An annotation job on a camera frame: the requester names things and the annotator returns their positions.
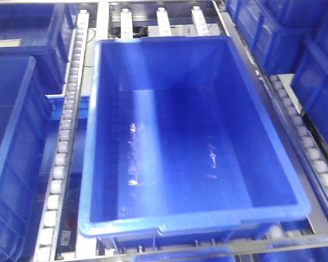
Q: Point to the large blue plastic bin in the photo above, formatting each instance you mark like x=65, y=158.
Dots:
x=181, y=147

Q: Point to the blue plastic bin upper left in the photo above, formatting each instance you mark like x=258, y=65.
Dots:
x=43, y=31

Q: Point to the white roller track right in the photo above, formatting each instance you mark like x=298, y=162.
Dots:
x=310, y=153

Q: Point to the white roller track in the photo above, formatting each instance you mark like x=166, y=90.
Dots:
x=47, y=238
x=310, y=153

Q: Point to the blue plastic bin right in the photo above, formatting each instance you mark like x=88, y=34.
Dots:
x=310, y=84

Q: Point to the white roller track left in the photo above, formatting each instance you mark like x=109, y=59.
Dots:
x=47, y=238

